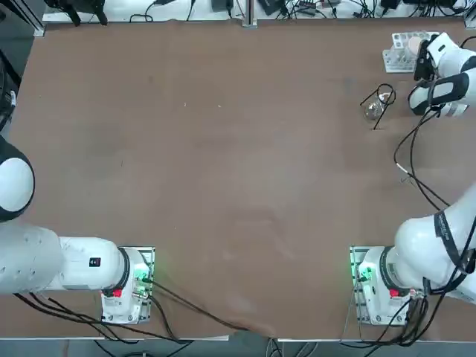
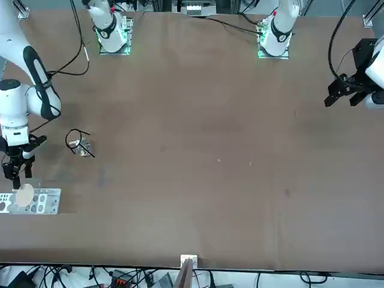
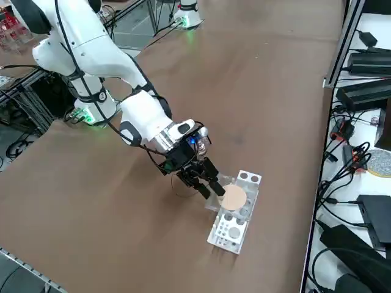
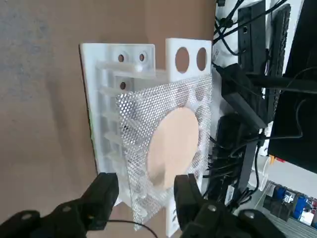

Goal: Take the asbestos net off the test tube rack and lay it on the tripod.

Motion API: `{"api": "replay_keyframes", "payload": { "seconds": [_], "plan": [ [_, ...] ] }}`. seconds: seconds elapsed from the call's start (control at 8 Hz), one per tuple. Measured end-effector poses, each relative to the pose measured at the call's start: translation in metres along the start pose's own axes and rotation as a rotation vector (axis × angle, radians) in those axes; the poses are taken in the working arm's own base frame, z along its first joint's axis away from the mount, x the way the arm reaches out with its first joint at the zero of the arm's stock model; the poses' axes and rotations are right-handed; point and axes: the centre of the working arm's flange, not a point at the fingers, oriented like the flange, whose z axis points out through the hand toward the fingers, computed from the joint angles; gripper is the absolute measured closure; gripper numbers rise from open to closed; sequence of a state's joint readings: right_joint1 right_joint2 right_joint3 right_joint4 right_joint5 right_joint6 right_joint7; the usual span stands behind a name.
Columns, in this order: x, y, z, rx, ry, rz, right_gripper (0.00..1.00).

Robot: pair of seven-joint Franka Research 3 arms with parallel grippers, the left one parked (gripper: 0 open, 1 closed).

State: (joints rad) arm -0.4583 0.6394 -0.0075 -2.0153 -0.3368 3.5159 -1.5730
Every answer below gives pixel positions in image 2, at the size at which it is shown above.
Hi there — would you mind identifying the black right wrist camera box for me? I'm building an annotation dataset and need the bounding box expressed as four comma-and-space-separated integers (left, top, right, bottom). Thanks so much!
28, 134, 47, 151

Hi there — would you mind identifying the upright camera post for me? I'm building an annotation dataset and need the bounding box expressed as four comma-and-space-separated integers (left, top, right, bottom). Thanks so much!
175, 257, 195, 288

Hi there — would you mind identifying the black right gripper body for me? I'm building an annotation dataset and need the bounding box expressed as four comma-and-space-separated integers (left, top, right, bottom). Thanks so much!
0, 136, 34, 169

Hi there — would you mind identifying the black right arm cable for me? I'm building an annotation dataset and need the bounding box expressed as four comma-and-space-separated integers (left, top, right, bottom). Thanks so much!
29, 0, 91, 133

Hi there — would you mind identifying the black power adapter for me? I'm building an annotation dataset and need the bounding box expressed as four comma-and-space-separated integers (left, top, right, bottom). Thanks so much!
6, 271, 36, 288

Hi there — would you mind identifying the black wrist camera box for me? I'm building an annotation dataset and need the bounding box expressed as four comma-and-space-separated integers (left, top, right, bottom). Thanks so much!
352, 38, 377, 73
28, 134, 47, 151

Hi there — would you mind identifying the white post bracket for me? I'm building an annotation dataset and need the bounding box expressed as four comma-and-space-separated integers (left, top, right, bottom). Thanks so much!
179, 254, 199, 268

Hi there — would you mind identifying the black table cable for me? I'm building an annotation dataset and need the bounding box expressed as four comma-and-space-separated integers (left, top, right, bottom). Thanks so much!
205, 13, 263, 36

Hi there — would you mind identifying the white test tube rack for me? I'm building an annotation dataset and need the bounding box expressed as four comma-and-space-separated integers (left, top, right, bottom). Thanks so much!
0, 188, 62, 215

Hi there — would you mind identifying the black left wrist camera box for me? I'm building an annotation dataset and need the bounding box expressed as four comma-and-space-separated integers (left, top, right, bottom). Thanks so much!
352, 38, 377, 73

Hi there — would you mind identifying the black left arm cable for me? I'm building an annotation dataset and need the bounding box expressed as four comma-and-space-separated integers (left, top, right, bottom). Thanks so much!
328, 0, 359, 82

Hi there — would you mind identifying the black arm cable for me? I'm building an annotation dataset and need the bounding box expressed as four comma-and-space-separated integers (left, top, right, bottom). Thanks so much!
29, 0, 91, 133
328, 0, 359, 82

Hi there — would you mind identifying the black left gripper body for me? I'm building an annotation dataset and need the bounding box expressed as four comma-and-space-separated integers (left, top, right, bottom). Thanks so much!
337, 70, 376, 94

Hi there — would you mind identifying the red black device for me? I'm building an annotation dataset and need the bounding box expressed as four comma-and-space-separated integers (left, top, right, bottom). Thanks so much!
110, 269, 133, 287

